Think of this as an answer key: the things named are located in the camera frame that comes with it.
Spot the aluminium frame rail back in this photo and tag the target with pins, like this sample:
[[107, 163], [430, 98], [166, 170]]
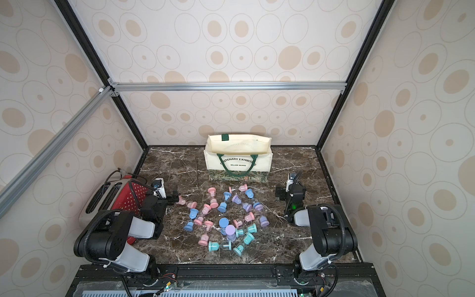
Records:
[[227, 86]]

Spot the pink hourglass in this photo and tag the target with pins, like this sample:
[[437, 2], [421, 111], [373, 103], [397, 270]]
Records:
[[188, 204], [213, 202], [200, 219], [248, 218], [204, 240], [242, 189]]

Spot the pink hourglass bottom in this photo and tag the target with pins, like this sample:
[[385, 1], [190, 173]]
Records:
[[204, 240]]

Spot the cream canvas tote bag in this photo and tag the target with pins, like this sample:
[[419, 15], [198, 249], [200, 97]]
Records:
[[238, 157]]

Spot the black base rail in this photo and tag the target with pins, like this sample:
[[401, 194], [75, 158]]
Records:
[[228, 280]]

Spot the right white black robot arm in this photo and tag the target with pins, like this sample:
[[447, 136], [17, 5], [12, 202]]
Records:
[[331, 233]]

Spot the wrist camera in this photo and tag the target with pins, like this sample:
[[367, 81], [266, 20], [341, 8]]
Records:
[[159, 188], [293, 177]]

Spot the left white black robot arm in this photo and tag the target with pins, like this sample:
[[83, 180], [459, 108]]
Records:
[[104, 239]]

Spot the blue hourglass centre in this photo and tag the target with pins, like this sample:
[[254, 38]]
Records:
[[223, 205]]

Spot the pink hourglass upper middle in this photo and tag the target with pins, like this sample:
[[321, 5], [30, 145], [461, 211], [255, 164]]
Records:
[[213, 202]]

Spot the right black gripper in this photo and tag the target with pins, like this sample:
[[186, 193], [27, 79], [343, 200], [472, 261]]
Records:
[[284, 192]]

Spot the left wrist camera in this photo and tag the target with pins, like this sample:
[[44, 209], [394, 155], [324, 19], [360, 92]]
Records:
[[159, 188]]

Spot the pink hourglass right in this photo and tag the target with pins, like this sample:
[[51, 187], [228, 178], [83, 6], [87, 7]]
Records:
[[248, 218]]

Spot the pink hourglass far left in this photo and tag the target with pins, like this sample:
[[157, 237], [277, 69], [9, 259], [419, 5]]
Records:
[[188, 204]]

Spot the pink hourglass lower left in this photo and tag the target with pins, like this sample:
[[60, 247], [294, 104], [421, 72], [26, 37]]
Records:
[[200, 219]]

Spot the pink hourglass top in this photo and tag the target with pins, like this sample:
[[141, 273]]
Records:
[[242, 189]]

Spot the teal hourglass bottom left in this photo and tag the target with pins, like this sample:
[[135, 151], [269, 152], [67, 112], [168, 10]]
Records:
[[215, 246]]

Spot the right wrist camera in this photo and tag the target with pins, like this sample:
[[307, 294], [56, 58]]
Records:
[[293, 177]]

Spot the large blue purple hourglass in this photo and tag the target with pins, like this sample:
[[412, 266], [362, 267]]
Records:
[[227, 229]]

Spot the aluminium frame rail left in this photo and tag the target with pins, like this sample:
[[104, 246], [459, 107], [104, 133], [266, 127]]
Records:
[[22, 181]]

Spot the blue hourglass left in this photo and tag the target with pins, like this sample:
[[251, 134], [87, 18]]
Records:
[[192, 216]]

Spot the aluminium frame rail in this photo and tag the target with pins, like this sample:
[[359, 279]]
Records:
[[22, 181], [227, 86]]

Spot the red and steel toaster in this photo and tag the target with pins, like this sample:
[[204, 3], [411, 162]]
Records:
[[127, 193]]

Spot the teal hourglass bottom right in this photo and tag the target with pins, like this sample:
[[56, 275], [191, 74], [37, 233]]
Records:
[[248, 239]]

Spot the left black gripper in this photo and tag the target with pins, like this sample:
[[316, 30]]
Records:
[[171, 201]]

